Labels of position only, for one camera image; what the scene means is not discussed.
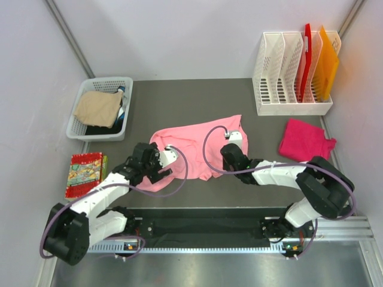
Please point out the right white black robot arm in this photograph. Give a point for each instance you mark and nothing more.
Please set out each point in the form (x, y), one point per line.
(326, 190)

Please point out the light pink t shirt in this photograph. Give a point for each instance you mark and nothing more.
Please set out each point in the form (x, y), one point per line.
(189, 139)

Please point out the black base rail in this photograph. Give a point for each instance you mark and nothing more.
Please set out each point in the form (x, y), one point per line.
(226, 227)

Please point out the red colourful book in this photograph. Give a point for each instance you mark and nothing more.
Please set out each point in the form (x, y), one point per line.
(86, 171)

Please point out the white mesh file organizer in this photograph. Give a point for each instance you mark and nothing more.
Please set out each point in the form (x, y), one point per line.
(275, 77)

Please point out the dark clothes in basket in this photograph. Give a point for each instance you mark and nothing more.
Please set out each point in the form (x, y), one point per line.
(118, 123)

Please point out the white plastic laundry basket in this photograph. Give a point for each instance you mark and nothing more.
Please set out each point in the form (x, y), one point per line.
(77, 130)

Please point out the folded magenta t shirt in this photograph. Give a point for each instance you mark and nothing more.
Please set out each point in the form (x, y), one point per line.
(302, 141)

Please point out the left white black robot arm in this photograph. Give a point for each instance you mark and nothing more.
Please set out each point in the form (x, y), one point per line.
(74, 227)

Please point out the orange plastic folder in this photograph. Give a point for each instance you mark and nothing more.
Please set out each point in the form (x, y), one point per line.
(326, 69)

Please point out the red plastic folder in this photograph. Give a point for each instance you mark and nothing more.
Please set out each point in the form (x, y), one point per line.
(307, 59)

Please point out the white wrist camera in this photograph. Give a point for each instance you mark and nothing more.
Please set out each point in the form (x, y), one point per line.
(168, 156)
(234, 137)

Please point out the beige folded t shirt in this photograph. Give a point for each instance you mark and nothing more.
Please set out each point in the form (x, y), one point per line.
(96, 108)

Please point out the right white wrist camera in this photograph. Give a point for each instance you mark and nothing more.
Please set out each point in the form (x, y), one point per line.
(234, 137)

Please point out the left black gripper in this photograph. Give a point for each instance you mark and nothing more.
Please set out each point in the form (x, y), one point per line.
(155, 177)

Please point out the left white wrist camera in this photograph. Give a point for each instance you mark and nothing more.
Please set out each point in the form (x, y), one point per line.
(168, 156)

